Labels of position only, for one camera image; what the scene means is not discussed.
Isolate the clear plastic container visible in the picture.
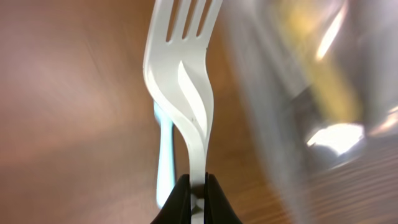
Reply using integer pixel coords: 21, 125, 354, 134
223, 0, 397, 223

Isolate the cream yellow plastic fork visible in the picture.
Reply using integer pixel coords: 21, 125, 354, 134
277, 1, 362, 123

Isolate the white long plastic fork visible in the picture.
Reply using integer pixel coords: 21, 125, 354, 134
143, 0, 222, 223

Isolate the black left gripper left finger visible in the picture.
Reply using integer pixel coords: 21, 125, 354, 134
150, 174, 191, 224

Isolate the light blue plastic fork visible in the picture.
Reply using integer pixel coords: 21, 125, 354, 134
154, 102, 175, 208

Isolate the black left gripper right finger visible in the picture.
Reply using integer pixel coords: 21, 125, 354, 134
204, 172, 242, 224

